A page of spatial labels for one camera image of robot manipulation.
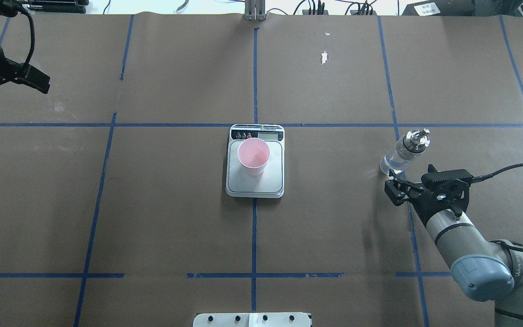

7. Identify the clear glass sauce bottle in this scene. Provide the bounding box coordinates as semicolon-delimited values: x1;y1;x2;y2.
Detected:
380;128;430;176

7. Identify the pink plastic cup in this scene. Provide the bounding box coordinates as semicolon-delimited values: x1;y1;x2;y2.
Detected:
238;138;271;176

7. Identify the silver digital kitchen scale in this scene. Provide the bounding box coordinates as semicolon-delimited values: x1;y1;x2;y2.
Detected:
226;124;285;198

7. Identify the brown paper table cover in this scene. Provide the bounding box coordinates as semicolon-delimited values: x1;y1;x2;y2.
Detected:
0;13;523;327

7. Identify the aluminium frame post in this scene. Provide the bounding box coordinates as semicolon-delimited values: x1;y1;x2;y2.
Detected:
243;0;267;21

